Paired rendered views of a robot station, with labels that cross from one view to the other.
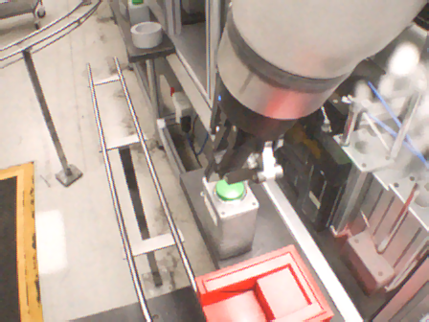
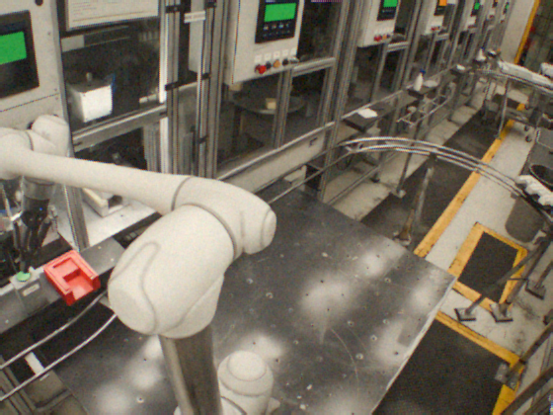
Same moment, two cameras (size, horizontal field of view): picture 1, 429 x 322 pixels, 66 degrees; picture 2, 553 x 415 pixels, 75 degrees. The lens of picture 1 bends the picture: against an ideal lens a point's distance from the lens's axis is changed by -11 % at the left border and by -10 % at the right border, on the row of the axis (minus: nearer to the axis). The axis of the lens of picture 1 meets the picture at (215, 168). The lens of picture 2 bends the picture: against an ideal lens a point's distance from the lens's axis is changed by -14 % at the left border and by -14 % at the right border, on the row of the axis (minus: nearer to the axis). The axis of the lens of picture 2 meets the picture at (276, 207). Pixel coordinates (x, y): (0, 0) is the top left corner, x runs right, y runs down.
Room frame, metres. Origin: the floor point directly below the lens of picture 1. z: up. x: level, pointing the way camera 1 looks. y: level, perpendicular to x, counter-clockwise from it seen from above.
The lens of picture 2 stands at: (0.17, 0.94, 1.92)
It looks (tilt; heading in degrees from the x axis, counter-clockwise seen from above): 36 degrees down; 234
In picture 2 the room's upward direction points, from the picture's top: 9 degrees clockwise
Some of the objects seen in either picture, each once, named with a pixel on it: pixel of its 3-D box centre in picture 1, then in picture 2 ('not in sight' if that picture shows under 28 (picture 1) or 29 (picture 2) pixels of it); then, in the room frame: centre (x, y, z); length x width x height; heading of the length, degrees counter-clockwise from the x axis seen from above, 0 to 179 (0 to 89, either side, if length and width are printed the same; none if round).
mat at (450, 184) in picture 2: not in sight; (478, 138); (-4.60, -1.49, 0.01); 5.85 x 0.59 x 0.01; 21
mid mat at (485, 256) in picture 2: not in sight; (490, 264); (-2.56, 0.09, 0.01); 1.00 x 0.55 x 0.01; 21
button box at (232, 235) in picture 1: (234, 213); (28, 289); (0.35, -0.03, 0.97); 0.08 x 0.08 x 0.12; 21
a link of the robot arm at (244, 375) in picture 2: not in sight; (243, 384); (-0.16, 0.45, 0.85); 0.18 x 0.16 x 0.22; 33
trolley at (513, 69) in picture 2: not in sight; (515, 99); (-5.56, -1.62, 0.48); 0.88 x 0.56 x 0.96; 129
